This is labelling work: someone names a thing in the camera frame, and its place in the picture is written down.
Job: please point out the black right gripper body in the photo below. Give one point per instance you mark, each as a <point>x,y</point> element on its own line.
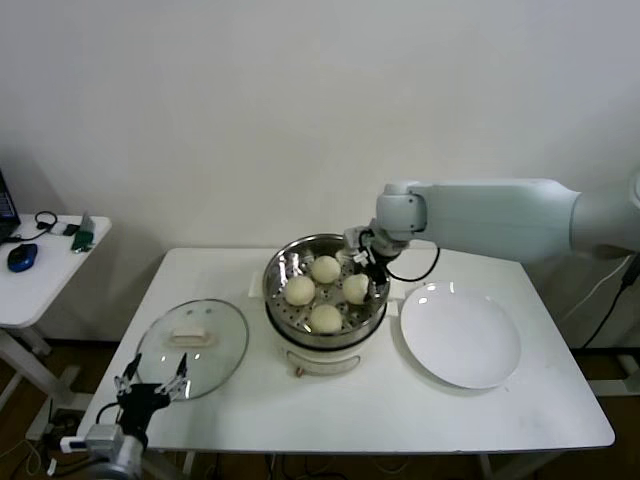
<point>374,257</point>

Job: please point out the black floor power strip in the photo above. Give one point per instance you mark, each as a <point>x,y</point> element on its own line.
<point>64,422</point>

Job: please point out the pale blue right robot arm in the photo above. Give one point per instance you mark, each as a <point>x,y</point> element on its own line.
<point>500,220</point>

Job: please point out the white USB plug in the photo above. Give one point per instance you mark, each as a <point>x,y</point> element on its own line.
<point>72,443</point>

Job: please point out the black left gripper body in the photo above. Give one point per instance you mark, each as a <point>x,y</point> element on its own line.
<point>139,397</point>

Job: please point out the black laptop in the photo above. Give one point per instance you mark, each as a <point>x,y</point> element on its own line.
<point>6,210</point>

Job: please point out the white round plate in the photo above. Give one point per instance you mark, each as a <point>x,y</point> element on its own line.
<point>460,340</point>

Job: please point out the green circuit board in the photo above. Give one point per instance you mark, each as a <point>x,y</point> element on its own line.
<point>82,237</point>

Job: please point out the cream electric cooker pot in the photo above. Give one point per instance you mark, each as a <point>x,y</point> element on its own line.
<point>320,357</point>

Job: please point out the small black adapter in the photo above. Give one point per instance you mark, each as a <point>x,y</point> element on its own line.
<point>71,230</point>

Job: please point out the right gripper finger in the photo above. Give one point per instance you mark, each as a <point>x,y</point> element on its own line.
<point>377,277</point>

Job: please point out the white stand base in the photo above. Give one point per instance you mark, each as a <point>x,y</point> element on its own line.
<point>620,387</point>

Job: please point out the blue computer mouse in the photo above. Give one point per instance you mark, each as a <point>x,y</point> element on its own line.
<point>22,257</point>

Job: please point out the stainless steel steamer basket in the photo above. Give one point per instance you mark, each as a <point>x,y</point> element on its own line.
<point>300,320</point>

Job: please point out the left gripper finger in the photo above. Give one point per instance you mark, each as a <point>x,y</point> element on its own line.
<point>124,385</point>
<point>177,385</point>

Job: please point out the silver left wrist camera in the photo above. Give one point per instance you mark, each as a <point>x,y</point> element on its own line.
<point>104,436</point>

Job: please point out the white steamed baozi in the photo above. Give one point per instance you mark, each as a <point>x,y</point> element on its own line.
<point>300,291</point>
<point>326,270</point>
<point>326,319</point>
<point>356,290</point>

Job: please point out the white side table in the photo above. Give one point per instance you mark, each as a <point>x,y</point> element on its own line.
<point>50,280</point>

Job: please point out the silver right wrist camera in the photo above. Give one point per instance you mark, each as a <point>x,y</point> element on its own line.
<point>356,237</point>

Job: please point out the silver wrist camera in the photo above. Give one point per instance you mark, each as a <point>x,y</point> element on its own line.
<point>104,436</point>
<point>356,237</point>

